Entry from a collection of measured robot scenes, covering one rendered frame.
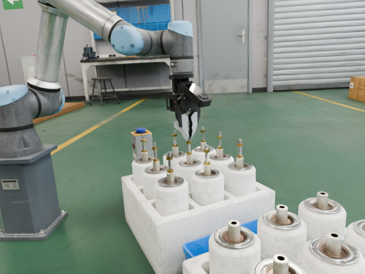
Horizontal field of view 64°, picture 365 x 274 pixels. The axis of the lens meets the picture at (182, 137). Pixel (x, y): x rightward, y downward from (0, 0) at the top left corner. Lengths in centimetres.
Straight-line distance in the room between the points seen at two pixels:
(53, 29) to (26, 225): 69
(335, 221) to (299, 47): 543
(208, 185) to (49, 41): 74
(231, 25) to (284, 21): 95
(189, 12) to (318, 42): 242
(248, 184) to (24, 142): 76
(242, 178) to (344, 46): 551
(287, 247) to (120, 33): 63
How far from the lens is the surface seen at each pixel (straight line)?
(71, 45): 637
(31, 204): 116
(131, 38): 81
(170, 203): 81
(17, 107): 112
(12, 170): 114
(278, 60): 591
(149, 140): 118
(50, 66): 118
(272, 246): 63
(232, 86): 584
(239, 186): 92
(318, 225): 70
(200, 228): 84
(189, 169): 94
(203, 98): 86
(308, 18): 609
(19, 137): 113
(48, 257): 109
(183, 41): 91
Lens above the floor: 57
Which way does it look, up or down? 14 degrees down
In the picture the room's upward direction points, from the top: 3 degrees counter-clockwise
